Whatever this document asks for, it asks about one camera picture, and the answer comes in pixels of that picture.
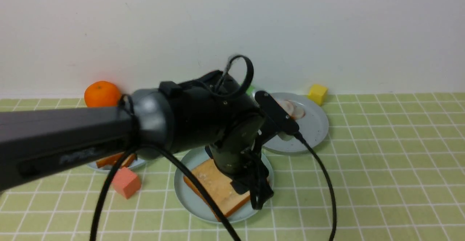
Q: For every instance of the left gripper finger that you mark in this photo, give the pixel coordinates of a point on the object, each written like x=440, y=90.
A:
x=241, y=185
x=259, y=186

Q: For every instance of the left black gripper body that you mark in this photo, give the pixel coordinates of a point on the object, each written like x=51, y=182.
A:
x=236, y=144

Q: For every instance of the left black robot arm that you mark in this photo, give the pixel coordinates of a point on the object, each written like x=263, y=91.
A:
x=202, y=112

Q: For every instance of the teal center plate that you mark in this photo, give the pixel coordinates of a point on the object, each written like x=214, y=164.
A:
x=192, y=202

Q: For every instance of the green cube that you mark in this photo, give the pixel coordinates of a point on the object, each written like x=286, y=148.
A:
x=251, y=90

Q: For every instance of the rear fried egg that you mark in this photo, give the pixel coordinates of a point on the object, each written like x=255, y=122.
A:
x=296, y=112

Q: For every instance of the grey egg plate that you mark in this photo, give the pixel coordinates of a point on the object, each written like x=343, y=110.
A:
x=314, y=126

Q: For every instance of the yellow cube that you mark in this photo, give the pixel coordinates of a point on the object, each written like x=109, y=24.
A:
x=317, y=94

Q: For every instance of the blue bread plate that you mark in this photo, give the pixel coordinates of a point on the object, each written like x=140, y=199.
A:
x=105, y=169

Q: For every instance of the salmon red cube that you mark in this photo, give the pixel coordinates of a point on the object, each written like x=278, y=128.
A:
x=126, y=182

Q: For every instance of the orange fruit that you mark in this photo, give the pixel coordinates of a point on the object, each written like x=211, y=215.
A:
x=102, y=94

